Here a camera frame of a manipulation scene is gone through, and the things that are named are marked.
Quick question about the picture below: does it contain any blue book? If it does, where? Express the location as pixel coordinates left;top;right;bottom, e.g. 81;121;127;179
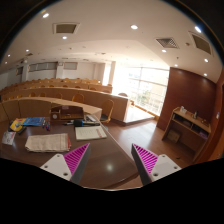
23;117;44;126

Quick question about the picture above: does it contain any yellow booklet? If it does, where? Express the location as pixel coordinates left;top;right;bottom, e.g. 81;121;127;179
10;118;25;132

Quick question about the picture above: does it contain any large bright window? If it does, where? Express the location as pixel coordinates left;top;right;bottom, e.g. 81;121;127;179
113;67;169;115

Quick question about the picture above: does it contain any long curved wooden desk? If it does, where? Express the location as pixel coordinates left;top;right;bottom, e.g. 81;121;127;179
0;87;132;123

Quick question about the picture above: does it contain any wooden shelf cabinet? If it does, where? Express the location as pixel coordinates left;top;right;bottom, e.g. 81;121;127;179
163;107;211;160

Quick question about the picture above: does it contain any wooden desktop box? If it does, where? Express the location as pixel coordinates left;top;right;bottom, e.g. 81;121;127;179
50;105;84;120

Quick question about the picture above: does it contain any folded beige striped towel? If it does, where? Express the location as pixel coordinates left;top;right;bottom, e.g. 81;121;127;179
25;133;71;152

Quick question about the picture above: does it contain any wooden chair near desk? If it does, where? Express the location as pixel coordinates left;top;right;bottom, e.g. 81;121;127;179
100;99;114;123

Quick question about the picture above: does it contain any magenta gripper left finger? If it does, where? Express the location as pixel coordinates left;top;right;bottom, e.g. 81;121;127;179
41;143;91;184

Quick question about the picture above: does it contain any white paper notebook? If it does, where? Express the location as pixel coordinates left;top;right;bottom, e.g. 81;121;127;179
75;126;107;141

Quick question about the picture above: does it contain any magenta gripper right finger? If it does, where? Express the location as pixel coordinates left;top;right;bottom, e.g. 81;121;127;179
131;144;180;185

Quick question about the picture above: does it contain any white card packet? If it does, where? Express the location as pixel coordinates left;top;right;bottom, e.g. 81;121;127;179
2;131;16;145

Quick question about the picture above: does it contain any wooden chair behind box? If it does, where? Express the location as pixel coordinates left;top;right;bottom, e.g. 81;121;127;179
72;93;84;103

